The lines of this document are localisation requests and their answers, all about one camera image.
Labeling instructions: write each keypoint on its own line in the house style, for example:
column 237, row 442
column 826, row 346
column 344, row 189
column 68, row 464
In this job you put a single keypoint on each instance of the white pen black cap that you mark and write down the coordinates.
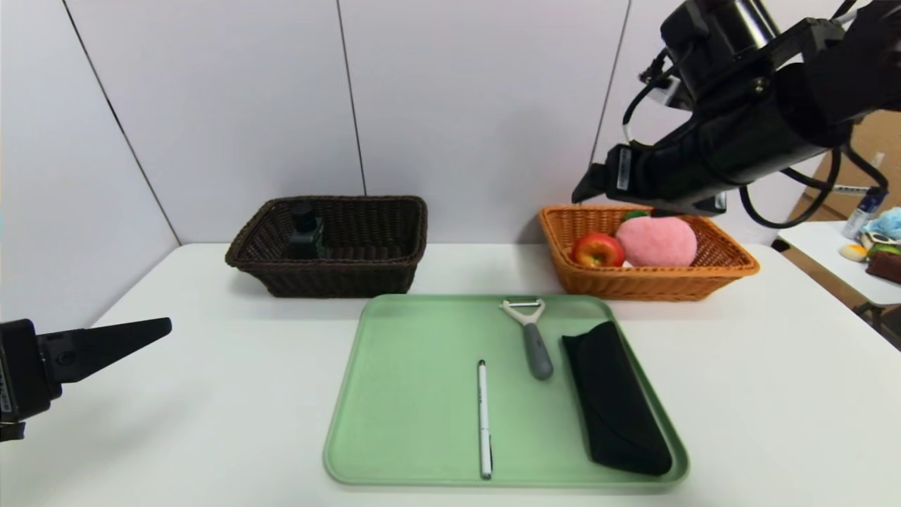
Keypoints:
column 483, row 422

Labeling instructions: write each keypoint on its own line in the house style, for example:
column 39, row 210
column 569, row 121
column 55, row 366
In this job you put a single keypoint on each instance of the white black toy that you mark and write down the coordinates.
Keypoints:
column 876, row 238

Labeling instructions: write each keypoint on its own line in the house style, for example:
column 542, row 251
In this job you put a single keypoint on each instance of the wooden cabinet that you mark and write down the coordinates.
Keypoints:
column 883, row 141

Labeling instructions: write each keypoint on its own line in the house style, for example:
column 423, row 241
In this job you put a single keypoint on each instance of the light green plastic tray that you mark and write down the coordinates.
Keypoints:
column 422, row 422

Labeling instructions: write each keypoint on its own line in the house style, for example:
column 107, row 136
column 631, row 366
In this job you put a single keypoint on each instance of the pink plush peach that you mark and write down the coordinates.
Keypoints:
column 658, row 243

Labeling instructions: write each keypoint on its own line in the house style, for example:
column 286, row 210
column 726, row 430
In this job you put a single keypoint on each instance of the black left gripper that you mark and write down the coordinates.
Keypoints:
column 15, row 380

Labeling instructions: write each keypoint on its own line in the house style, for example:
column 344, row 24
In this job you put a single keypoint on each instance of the white side table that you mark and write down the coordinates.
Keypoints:
column 823, row 246

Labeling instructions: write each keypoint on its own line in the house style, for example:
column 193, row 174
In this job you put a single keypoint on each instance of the black glasses case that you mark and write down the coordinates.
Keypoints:
column 612, row 401

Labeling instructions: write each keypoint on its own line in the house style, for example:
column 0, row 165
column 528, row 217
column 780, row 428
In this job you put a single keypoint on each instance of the white wall socket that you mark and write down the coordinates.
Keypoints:
column 878, row 160

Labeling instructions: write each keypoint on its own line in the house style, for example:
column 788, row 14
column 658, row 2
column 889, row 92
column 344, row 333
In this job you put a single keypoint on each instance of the green toy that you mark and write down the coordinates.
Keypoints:
column 885, row 249

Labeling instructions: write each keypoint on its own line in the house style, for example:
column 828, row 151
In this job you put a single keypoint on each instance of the light blue plush toy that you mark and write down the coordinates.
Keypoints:
column 888, row 222

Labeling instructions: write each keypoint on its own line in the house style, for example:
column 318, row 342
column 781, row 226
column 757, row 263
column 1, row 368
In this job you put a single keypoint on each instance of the dark pump bottle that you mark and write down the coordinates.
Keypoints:
column 306, row 236

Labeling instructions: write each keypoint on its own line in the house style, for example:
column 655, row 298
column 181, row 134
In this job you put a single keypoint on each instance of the red apple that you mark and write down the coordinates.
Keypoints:
column 597, row 251

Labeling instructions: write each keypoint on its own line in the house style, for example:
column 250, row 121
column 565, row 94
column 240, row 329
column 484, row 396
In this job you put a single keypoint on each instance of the orange wicker basket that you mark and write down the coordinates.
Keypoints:
column 669, row 285

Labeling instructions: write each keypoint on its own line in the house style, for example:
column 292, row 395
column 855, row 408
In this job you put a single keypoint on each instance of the dark metal table frame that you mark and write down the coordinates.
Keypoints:
column 880, row 324

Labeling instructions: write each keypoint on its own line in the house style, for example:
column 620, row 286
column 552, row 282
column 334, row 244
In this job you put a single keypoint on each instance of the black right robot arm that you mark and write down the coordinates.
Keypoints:
column 767, row 120

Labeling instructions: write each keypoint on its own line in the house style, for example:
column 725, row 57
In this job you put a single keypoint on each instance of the yellow white round toy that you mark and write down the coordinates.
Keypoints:
column 852, row 253

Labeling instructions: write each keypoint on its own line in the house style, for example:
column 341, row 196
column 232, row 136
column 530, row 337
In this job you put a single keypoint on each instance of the dark brown wicker basket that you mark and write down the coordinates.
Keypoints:
column 338, row 282

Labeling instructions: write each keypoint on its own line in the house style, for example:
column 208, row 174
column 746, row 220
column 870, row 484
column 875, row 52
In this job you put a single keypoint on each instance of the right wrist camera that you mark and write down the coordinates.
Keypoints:
column 669, row 90

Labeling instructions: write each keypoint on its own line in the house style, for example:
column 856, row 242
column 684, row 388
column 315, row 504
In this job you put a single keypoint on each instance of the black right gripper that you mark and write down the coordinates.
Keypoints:
column 622, row 169

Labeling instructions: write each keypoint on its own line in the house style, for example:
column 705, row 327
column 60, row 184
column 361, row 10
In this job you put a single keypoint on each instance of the dark red pouch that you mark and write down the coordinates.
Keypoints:
column 887, row 267

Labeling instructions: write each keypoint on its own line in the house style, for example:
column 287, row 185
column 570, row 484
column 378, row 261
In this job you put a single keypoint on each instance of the clear bottle blue cap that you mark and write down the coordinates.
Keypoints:
column 864, row 211

